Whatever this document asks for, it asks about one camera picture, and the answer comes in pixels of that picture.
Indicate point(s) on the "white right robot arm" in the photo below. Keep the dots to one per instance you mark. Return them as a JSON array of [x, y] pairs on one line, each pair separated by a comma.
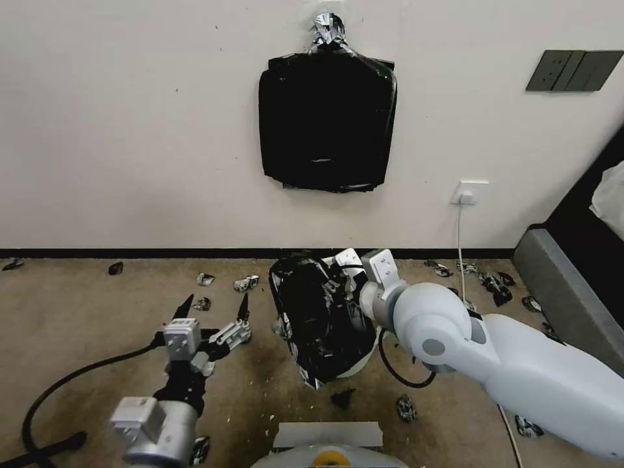
[[512, 361]]

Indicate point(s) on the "white wall socket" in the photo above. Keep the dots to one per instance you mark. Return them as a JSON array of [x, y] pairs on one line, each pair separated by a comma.
[[475, 187]]

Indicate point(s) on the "dark grey wall switch panel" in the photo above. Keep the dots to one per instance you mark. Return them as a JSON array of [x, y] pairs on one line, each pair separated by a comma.
[[570, 70]]

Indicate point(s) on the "hanging black trash bag stack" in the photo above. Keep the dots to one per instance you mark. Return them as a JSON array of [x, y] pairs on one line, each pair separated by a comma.
[[326, 122]]

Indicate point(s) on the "crumpled black trash scrap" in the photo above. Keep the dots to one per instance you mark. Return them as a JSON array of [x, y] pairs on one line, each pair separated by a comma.
[[551, 332], [468, 268], [201, 449], [13, 264], [498, 287], [532, 303], [246, 283], [205, 279], [529, 426], [439, 268], [201, 304], [406, 408], [115, 269]]

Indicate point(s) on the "white robot front shell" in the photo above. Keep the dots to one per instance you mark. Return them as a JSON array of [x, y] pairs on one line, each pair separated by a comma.
[[326, 446]]

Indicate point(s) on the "grey upholstered bed frame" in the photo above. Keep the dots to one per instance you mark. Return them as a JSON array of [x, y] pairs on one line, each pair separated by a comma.
[[570, 287]]

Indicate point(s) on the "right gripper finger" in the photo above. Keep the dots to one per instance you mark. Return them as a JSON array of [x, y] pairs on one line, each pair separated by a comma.
[[333, 286]]

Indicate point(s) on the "white bedding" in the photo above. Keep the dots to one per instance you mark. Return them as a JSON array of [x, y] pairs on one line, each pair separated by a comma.
[[609, 200]]

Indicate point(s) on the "black baseboard strip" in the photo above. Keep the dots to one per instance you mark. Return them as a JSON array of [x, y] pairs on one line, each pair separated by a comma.
[[146, 253]]

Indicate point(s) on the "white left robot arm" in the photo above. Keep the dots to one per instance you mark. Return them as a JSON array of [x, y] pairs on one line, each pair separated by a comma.
[[161, 429]]

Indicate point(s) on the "white plug adapter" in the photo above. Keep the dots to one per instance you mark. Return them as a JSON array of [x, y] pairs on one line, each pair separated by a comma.
[[467, 198]]

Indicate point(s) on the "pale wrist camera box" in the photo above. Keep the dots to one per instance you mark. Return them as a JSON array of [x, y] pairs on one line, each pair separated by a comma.
[[348, 257], [181, 339]]

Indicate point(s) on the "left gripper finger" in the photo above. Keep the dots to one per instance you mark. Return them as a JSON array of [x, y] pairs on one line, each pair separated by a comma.
[[234, 331], [183, 309]]

